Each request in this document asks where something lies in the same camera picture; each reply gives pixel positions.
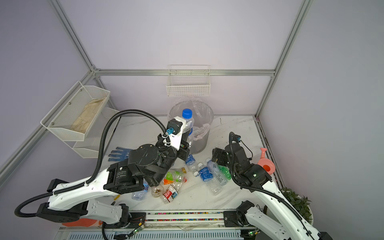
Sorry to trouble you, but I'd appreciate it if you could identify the large clear blue-cap bottle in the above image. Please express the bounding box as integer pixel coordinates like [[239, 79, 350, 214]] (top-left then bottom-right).
[[182, 109, 195, 148]]

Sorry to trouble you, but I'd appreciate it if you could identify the blue label crushed bottle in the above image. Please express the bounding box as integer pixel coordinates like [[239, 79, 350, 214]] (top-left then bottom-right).
[[132, 180, 149, 201]]

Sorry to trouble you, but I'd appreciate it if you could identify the yellow-cap clear bottle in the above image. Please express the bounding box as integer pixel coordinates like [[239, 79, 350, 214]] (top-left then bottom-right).
[[172, 167, 187, 176]]

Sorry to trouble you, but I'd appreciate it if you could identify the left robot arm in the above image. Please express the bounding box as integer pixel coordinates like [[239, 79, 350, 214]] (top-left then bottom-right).
[[36, 134, 189, 228]]

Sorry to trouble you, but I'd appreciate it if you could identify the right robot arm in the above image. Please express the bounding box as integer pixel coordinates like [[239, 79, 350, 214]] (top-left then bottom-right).
[[212, 142, 331, 240]]

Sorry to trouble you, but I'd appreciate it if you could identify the clear plastic bin liner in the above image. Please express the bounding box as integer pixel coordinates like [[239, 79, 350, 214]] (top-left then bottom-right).
[[168, 97, 214, 142]]

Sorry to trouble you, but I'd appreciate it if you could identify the grey mesh waste bin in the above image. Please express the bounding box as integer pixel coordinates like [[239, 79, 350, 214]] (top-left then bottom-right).
[[168, 98, 214, 154]]

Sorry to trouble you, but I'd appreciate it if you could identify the green plastic bottle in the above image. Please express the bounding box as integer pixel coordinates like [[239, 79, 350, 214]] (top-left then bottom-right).
[[218, 165, 232, 180]]

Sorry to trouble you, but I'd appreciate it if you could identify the clear light-blue label bottle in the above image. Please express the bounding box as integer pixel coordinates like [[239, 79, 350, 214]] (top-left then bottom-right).
[[206, 158, 228, 186]]

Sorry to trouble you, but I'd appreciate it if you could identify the Pocari Sweat bottle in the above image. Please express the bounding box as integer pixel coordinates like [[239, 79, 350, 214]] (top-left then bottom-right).
[[185, 154, 199, 177]]

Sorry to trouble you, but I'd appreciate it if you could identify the blue label white-cap bottle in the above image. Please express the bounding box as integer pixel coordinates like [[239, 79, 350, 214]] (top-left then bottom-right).
[[198, 163, 222, 196]]

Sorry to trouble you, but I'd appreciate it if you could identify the green orange label bottle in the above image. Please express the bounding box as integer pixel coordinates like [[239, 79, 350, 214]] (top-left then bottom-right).
[[163, 171, 187, 185]]

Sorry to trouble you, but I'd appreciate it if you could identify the pink watering can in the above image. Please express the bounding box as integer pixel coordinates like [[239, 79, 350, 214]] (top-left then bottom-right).
[[258, 148, 276, 175]]

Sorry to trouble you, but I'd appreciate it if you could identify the red label clear bottle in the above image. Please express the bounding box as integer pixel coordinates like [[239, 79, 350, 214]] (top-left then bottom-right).
[[161, 182, 184, 204]]

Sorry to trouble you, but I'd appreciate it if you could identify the red label purple-cap bottle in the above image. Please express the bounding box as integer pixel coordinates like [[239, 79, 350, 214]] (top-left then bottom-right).
[[151, 184, 165, 198]]

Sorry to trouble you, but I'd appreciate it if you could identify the blue dotted work glove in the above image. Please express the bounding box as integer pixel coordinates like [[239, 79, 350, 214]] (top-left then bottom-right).
[[108, 147, 132, 162]]

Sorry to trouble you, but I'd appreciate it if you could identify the white mesh lower shelf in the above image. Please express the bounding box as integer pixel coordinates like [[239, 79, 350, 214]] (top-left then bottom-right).
[[72, 107, 119, 159]]

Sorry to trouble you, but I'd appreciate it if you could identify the white mesh shelf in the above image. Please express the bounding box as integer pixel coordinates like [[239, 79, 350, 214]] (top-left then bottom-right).
[[41, 82, 110, 142], [72, 107, 119, 159]]

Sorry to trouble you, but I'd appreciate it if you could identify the potted green plant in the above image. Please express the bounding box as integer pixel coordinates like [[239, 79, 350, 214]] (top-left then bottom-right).
[[282, 188, 314, 225]]

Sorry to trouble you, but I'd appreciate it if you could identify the beige cloth in shelf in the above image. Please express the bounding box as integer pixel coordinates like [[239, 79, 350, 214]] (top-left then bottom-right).
[[70, 97, 106, 134]]

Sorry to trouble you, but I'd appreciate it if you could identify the white mesh upper shelf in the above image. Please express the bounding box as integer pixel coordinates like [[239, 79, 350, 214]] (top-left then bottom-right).
[[41, 82, 110, 142]]

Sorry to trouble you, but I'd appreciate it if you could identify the orange rubber glove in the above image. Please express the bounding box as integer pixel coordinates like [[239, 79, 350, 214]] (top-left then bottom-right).
[[62, 219, 103, 228]]

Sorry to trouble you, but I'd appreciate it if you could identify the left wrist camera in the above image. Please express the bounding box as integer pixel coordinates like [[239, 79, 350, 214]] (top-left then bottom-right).
[[164, 117, 187, 150]]

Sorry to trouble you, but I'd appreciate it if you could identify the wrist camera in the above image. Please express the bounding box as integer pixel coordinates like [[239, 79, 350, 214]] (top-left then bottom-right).
[[232, 135, 242, 144], [164, 117, 187, 150]]

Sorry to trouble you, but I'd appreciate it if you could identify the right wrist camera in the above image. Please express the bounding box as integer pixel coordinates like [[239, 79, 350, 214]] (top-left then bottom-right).
[[232, 135, 242, 144]]

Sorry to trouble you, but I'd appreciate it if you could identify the white wire wall basket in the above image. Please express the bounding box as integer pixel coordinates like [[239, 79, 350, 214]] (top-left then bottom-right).
[[166, 65, 211, 97]]

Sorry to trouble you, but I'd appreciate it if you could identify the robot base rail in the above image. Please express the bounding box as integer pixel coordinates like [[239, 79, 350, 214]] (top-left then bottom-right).
[[127, 210, 254, 229]]

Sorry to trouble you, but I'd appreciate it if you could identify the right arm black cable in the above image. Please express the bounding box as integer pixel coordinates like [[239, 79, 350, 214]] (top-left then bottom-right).
[[227, 131, 316, 240]]

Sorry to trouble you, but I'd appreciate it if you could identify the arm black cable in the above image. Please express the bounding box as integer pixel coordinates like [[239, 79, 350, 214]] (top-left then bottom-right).
[[227, 131, 316, 240], [14, 109, 168, 218]]

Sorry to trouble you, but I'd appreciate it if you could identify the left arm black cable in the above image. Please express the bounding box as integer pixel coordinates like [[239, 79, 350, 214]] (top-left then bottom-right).
[[14, 109, 168, 218]]

